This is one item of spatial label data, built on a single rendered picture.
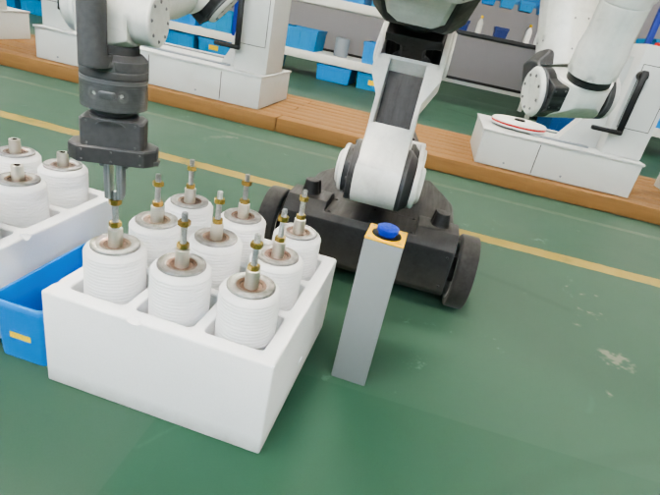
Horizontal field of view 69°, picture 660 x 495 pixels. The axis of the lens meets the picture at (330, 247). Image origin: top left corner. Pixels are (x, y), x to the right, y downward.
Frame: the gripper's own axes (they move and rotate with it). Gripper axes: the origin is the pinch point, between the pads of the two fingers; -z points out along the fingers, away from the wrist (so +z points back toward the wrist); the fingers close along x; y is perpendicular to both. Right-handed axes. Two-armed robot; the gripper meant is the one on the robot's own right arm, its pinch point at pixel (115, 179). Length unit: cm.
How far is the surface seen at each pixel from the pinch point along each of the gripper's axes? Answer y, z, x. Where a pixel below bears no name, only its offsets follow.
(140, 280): -2.0, -16.3, 4.3
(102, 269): -4.7, -13.2, -0.9
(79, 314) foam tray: -6.7, -20.5, -4.0
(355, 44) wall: 821, -14, 221
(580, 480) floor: -26, -36, 82
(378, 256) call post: -2.3, -8.0, 43.5
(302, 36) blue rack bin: 475, 0, 85
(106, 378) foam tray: -8.7, -31.5, 0.3
